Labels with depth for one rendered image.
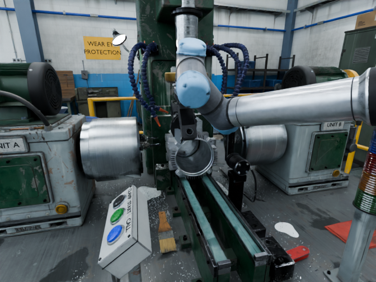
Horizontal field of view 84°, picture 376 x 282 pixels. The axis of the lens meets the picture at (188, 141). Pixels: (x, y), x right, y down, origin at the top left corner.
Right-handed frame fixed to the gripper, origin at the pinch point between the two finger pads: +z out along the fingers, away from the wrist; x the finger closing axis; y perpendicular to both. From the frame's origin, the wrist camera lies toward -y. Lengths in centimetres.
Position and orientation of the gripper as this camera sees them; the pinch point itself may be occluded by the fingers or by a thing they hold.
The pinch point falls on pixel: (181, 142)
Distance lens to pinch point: 77.3
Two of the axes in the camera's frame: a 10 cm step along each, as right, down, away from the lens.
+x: -9.7, 0.7, -2.2
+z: -1.2, 6.8, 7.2
